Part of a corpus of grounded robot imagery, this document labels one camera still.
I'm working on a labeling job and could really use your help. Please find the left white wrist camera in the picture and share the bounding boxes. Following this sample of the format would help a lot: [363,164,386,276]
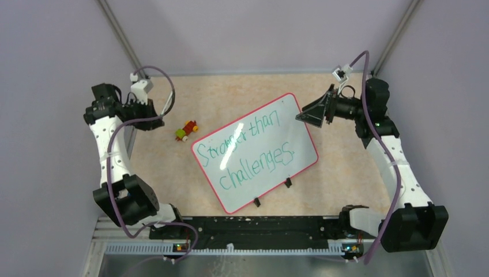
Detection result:
[130,73,154,105]

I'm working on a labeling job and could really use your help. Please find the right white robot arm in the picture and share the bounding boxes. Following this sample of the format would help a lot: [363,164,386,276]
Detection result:
[295,78,449,253]

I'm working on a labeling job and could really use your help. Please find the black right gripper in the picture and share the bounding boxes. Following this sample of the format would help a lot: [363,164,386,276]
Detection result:
[296,84,367,128]

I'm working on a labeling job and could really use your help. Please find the pink framed whiteboard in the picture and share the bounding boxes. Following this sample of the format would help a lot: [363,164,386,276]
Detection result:
[191,93,319,214]

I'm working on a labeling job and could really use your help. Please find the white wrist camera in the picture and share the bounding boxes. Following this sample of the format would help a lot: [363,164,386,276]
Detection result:
[130,73,154,105]
[332,63,352,92]

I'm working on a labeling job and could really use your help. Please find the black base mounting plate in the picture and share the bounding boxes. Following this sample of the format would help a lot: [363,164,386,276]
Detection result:
[149,216,372,250]

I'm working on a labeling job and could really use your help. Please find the red yellow toy brick car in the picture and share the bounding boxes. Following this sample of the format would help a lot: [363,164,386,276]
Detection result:
[182,121,199,142]

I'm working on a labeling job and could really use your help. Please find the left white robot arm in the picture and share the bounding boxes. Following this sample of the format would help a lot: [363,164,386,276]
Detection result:
[83,79,185,239]

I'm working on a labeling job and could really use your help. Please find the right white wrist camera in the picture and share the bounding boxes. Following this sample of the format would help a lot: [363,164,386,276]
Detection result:
[332,63,352,92]

